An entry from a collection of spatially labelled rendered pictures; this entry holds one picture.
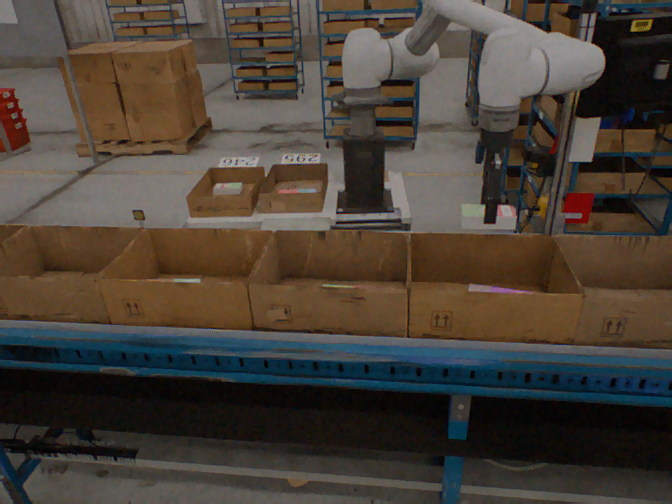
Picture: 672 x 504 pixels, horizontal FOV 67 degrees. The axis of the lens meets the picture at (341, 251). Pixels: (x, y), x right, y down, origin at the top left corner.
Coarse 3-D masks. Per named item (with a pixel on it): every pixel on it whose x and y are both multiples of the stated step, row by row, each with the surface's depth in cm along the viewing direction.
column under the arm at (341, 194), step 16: (352, 144) 215; (368, 144) 214; (384, 144) 215; (352, 160) 218; (368, 160) 218; (384, 160) 218; (352, 176) 221; (368, 176) 221; (384, 176) 222; (352, 192) 225; (368, 192) 225; (384, 192) 226; (336, 208) 229; (352, 208) 228; (368, 208) 228; (384, 208) 227
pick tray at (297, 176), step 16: (272, 176) 255; (288, 176) 260; (304, 176) 260; (320, 176) 259; (272, 192) 249; (320, 192) 223; (272, 208) 228; (288, 208) 227; (304, 208) 227; (320, 208) 227
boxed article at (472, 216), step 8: (464, 208) 131; (472, 208) 130; (480, 208) 130; (504, 208) 130; (512, 208) 129; (464, 216) 127; (472, 216) 127; (480, 216) 126; (504, 216) 126; (512, 216) 126; (464, 224) 128; (472, 224) 128; (480, 224) 127; (488, 224) 127; (496, 224) 127; (504, 224) 127; (512, 224) 126
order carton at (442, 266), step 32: (416, 256) 147; (448, 256) 146; (480, 256) 144; (512, 256) 143; (544, 256) 142; (416, 288) 148; (448, 288) 147; (512, 288) 145; (544, 288) 144; (576, 288) 118; (416, 320) 123; (448, 320) 122; (480, 320) 120; (512, 320) 119; (544, 320) 118; (576, 320) 117
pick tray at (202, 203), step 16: (208, 176) 254; (224, 176) 259; (240, 176) 258; (256, 176) 258; (192, 192) 232; (208, 192) 252; (256, 192) 237; (192, 208) 226; (208, 208) 226; (224, 208) 225; (240, 208) 225
